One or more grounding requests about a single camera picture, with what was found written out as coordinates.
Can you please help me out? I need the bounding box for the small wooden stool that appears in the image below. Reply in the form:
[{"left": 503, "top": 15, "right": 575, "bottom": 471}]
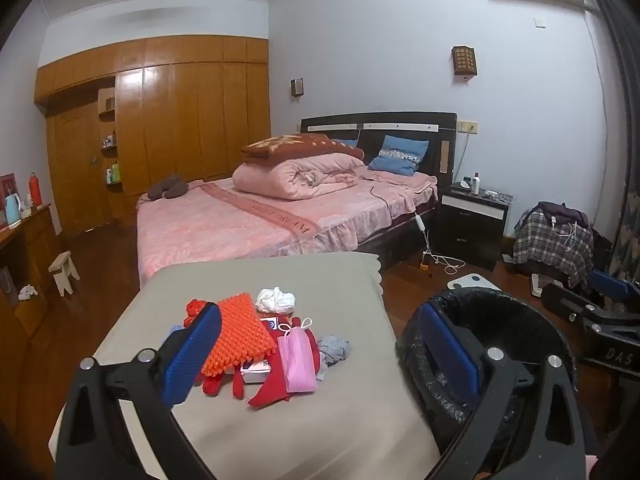
[{"left": 48, "top": 251, "right": 81, "bottom": 297}]

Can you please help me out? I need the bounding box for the bed with pink bedspread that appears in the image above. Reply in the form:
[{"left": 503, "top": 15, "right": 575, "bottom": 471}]
[{"left": 136, "top": 167, "right": 441, "bottom": 286}]

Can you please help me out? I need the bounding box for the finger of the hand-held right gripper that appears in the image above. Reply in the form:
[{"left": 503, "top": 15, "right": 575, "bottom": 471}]
[
  {"left": 541, "top": 282, "right": 601, "bottom": 322},
  {"left": 589, "top": 270, "right": 640, "bottom": 308}
]

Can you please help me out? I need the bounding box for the black bag-lined waste bin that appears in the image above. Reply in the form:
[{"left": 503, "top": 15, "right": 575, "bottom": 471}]
[{"left": 395, "top": 286, "right": 598, "bottom": 480}]

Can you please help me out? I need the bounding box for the blue pillow with patterned band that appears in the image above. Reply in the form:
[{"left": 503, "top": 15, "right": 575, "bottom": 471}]
[{"left": 367, "top": 135, "right": 430, "bottom": 177}]

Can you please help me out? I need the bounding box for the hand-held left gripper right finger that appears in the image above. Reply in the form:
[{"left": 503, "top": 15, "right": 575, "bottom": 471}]
[{"left": 419, "top": 302, "right": 586, "bottom": 480}]

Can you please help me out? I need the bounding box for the white floor cable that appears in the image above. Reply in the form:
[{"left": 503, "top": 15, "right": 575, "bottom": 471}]
[{"left": 430, "top": 252, "right": 466, "bottom": 276}]

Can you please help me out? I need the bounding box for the pink face mask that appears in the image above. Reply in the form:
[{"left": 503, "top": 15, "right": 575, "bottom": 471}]
[{"left": 277, "top": 316, "right": 318, "bottom": 393}]

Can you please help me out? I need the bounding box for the plaid cloth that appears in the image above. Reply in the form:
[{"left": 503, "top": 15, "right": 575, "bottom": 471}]
[{"left": 512, "top": 205, "right": 596, "bottom": 288}]

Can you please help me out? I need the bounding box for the white and blue box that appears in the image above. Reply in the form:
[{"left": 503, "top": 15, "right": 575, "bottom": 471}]
[{"left": 240, "top": 315, "right": 282, "bottom": 383}]

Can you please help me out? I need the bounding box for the black nightstand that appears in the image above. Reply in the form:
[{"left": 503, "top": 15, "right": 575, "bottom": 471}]
[{"left": 432, "top": 182, "right": 511, "bottom": 272}]

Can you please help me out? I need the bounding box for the white tissue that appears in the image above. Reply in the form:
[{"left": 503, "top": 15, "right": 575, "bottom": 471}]
[{"left": 255, "top": 286, "right": 297, "bottom": 315}]

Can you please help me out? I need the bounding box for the white bathroom scale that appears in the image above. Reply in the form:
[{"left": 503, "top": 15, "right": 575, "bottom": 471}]
[{"left": 446, "top": 273, "right": 498, "bottom": 292}]

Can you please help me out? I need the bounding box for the dark purple garment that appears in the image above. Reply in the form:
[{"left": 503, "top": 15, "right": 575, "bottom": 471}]
[{"left": 539, "top": 201, "right": 591, "bottom": 226}]

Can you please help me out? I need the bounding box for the red photo frame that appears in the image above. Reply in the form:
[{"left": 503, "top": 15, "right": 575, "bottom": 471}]
[{"left": 0, "top": 172, "right": 17, "bottom": 231}]

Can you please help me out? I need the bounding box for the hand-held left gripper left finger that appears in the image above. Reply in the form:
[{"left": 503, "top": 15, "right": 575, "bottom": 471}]
[{"left": 52, "top": 302, "right": 223, "bottom": 480}]

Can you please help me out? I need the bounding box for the folded pink quilt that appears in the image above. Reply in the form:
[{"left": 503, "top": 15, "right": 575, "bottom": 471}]
[{"left": 232, "top": 152, "right": 368, "bottom": 202}]

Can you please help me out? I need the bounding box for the white charging cable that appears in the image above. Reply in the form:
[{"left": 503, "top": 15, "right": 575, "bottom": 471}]
[{"left": 550, "top": 216, "right": 583, "bottom": 253}]

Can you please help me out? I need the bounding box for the wooden sideboard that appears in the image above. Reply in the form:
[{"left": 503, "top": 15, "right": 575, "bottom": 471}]
[{"left": 0, "top": 202, "right": 63, "bottom": 411}]

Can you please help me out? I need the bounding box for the red glove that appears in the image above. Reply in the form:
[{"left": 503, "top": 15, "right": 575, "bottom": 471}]
[{"left": 201, "top": 360, "right": 247, "bottom": 401}]

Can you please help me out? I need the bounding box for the wooden wardrobe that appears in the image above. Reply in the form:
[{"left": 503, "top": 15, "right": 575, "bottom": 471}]
[{"left": 34, "top": 35, "right": 273, "bottom": 238}]

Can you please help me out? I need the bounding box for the red knit cloth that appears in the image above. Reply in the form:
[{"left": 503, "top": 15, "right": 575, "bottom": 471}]
[{"left": 247, "top": 316, "right": 322, "bottom": 408}]

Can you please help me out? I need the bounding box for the orange spiky mat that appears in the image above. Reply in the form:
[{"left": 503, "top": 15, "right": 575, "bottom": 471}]
[{"left": 200, "top": 294, "right": 278, "bottom": 377}]

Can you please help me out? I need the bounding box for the brown plush neck pillow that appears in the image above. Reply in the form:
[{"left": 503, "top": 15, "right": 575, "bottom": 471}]
[{"left": 147, "top": 174, "right": 190, "bottom": 200}]

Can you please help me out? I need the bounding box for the dark wooden headboard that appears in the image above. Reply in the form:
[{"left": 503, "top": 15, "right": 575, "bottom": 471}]
[{"left": 300, "top": 112, "right": 458, "bottom": 186}]

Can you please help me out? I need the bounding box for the large brown wall lamp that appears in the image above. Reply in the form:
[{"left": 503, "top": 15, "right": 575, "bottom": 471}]
[{"left": 451, "top": 45, "right": 478, "bottom": 83}]

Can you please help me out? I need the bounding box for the small cloth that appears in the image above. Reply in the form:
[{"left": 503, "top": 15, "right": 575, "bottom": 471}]
[{"left": 317, "top": 335, "right": 352, "bottom": 367}]

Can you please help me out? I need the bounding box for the floral curtain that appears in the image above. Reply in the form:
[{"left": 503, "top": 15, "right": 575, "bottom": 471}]
[{"left": 607, "top": 150, "right": 640, "bottom": 286}]

